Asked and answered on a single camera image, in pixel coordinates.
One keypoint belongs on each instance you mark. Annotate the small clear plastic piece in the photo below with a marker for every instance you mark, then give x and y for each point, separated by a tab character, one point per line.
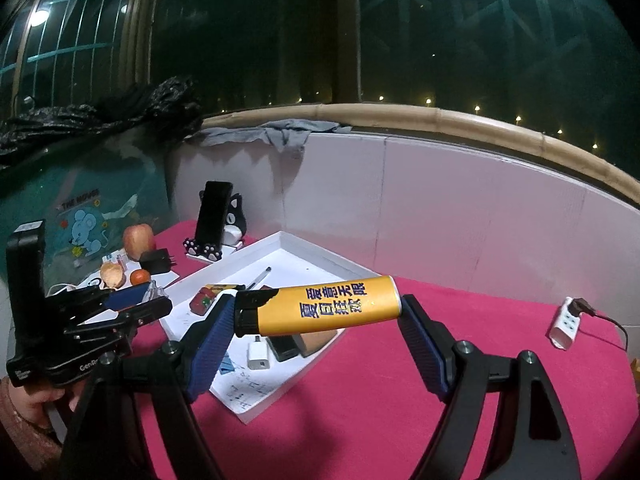
156	291

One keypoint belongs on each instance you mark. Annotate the tan shell-shaped object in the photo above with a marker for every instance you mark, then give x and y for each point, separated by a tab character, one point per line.
112	275

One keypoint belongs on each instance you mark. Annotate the person's left forearm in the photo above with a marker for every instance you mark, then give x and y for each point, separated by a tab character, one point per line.
22	445

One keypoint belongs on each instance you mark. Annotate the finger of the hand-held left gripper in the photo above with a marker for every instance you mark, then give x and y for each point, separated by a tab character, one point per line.
75	360
125	297

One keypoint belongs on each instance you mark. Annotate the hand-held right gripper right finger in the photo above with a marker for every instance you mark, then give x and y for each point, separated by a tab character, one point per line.
424	347

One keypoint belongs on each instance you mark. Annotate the yellow lighter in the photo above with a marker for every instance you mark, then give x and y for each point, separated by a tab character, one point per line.
325	310

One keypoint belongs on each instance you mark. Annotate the grey cloth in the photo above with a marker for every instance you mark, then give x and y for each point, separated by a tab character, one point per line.
285	135

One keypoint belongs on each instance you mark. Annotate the brown tape roll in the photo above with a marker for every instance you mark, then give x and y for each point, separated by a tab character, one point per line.
317	342

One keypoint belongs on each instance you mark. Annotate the small orange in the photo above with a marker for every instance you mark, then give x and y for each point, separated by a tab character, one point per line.
140	277

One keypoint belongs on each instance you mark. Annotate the red small box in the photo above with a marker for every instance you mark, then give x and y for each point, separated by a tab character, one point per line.
202	305

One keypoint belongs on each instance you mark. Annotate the blue binder clip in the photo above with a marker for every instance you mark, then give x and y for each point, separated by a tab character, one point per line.
227	365

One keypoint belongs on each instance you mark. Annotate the black rectangular block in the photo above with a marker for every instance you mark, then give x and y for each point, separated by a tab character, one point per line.
285	350

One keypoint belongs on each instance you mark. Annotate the red tablecloth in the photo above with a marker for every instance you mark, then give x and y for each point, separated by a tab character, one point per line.
350	410

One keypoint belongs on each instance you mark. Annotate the white charger plug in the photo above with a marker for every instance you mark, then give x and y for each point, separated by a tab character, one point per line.
258	357

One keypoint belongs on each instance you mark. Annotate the multicoloured small packet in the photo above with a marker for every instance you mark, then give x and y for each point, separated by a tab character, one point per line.
220	288

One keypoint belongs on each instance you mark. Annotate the wooden window post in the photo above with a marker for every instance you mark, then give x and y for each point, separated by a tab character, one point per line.
348	30

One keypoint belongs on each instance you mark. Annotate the white tray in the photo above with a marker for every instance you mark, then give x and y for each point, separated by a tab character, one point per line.
300	265

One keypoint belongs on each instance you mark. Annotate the white power strip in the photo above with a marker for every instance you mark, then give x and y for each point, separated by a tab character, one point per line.
564	327

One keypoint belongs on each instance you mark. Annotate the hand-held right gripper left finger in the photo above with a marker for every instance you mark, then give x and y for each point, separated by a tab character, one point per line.
210	350

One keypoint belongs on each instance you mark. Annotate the bamboo railing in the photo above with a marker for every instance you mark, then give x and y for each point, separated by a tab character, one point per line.
450	120

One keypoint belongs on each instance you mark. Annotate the cartoon mouse sticker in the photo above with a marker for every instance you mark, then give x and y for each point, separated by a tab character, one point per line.
85	230

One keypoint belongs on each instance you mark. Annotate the person's left hand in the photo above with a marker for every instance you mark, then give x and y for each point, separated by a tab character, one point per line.
42	400

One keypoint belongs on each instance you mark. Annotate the pen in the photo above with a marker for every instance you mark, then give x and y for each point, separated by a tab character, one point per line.
260	276

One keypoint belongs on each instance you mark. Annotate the black phone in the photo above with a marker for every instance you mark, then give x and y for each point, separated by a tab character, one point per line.
214	215

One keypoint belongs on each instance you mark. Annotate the cat-shaped phone stand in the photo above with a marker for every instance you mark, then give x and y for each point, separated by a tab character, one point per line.
235	220

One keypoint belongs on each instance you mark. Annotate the black charger plug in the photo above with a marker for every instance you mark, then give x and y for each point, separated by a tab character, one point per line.
156	262

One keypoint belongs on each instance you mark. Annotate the black plastic bag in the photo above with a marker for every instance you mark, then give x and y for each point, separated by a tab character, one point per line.
125	110

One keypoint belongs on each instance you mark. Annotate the red apple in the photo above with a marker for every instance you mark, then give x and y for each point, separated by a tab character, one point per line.
139	241

